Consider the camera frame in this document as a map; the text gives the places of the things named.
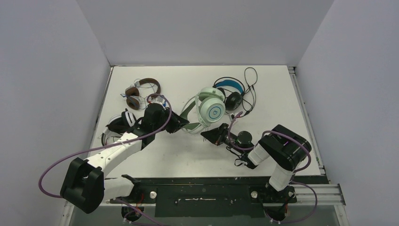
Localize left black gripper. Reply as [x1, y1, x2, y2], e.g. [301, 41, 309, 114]
[153, 106, 189, 133]

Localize mint green headphones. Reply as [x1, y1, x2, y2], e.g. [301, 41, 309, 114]
[180, 87, 225, 134]

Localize brown headphones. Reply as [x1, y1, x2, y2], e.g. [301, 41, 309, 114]
[124, 78, 161, 110]

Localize black blue headphones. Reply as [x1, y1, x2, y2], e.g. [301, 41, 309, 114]
[213, 76, 245, 111]

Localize white black headphones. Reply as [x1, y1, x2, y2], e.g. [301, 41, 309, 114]
[101, 108, 137, 146]

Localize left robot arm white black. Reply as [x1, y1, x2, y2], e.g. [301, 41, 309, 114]
[60, 104, 189, 213]

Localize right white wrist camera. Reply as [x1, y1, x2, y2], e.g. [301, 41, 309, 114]
[229, 112, 242, 122]

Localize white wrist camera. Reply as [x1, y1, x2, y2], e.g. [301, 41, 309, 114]
[148, 96, 166, 107]
[229, 112, 242, 122]

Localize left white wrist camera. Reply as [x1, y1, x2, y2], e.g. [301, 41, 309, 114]
[148, 96, 166, 107]

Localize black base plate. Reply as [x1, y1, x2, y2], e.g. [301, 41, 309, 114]
[121, 177, 297, 218]

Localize thin black headphone cable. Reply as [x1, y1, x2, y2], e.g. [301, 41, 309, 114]
[223, 67, 259, 117]

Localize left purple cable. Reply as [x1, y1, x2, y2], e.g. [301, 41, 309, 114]
[38, 93, 173, 226]

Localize aluminium frame rail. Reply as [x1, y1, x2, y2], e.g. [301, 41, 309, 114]
[288, 66, 347, 207]

